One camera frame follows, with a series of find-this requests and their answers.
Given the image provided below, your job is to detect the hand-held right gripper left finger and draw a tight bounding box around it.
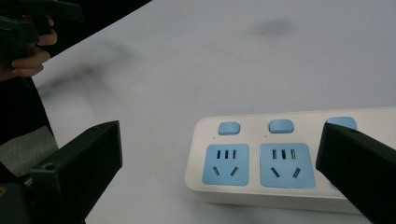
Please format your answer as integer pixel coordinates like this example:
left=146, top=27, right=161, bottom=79
left=29, top=120, right=123, bottom=224

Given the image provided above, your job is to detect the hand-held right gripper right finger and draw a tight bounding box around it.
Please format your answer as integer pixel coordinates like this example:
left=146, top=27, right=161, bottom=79
left=315, top=121, right=396, bottom=224

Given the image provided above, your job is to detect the white and blue power strip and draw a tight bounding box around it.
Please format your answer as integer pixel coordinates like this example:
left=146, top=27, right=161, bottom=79
left=184, top=106, right=396, bottom=216

